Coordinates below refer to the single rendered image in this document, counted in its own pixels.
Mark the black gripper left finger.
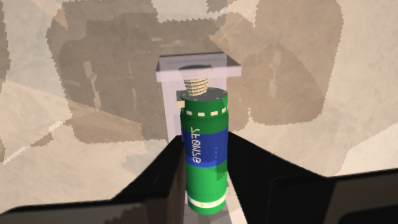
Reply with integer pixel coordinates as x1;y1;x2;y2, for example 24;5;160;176
0;135;187;224

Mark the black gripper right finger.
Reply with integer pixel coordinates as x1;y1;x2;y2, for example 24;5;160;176
227;131;398;224

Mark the green and blue battery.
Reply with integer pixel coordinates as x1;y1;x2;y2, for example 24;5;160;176
180;88;229;214

